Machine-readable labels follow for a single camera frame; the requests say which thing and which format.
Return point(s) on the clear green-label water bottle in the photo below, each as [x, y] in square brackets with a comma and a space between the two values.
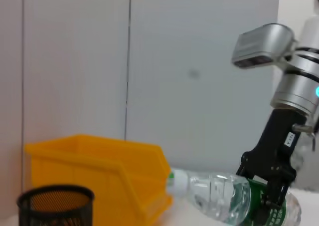
[219, 196]

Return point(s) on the yellow plastic bin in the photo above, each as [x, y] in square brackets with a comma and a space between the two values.
[87, 166]

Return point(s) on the black mesh pen holder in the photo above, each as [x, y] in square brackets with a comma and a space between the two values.
[25, 211]

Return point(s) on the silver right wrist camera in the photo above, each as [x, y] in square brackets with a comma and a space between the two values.
[259, 46]

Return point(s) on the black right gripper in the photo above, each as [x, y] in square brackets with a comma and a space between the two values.
[274, 148]

